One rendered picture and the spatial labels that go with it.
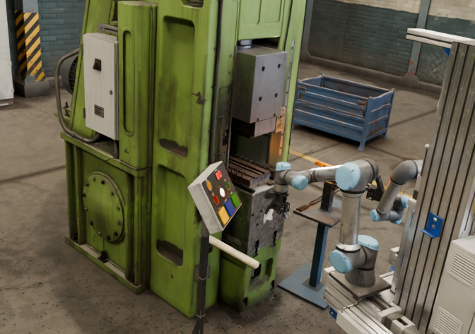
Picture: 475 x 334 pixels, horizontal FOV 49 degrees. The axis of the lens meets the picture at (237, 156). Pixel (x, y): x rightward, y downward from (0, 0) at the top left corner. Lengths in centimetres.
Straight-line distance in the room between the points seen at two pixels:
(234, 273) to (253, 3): 175
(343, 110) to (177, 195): 405
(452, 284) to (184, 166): 162
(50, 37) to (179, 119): 592
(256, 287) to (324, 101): 394
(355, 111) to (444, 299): 469
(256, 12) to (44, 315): 236
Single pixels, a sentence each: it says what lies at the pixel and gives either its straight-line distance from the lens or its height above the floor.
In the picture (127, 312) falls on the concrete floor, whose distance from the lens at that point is 370.
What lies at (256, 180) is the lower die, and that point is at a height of 96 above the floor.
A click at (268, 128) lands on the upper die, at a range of 322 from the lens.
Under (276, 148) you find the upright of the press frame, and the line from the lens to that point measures 361.
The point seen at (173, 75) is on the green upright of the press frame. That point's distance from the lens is 318.
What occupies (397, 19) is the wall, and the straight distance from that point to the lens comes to 1123.
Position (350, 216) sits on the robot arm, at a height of 122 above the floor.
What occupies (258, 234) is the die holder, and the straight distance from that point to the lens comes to 342.
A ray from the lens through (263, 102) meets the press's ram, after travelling 311.
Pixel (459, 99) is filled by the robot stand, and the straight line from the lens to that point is 233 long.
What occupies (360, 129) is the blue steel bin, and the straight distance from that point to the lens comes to 696.
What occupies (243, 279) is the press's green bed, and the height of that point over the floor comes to 28.
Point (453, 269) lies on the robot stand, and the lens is 244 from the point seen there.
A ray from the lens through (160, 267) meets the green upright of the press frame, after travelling 368.
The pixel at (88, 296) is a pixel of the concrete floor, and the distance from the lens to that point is 387.
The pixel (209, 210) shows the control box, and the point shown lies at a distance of 267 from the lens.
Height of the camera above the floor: 230
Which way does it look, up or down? 21 degrees down
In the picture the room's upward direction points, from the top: 5 degrees clockwise
